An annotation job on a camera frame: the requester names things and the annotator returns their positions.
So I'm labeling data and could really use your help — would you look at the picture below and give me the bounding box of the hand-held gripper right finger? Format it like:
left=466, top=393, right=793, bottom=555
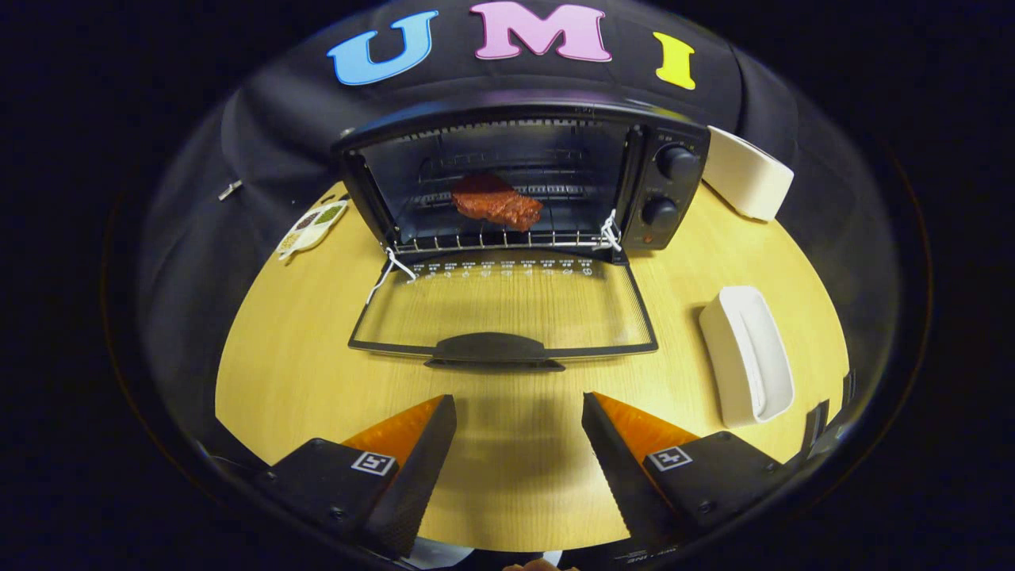
left=581, top=391, right=786, bottom=556

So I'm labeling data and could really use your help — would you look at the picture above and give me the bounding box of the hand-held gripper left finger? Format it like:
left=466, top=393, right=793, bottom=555
left=255, top=395, right=458, bottom=560

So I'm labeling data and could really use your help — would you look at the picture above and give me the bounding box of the red meat slice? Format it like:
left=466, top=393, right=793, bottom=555
left=450, top=174, right=545, bottom=232

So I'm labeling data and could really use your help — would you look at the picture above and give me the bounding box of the black toaster oven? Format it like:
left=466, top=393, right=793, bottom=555
left=331, top=99, right=711, bottom=372

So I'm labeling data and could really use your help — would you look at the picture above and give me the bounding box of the white bread toaster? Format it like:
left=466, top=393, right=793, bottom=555
left=702, top=125, right=795, bottom=222

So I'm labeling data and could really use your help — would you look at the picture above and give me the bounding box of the white rectangular plate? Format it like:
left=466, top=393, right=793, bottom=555
left=698, top=285, right=795, bottom=429

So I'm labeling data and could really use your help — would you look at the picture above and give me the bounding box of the sectioned spice dish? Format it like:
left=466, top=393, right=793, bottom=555
left=276, top=200, right=350, bottom=262

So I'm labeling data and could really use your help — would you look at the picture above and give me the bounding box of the black backdrop cloth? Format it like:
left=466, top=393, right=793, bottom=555
left=135, top=0, right=905, bottom=445

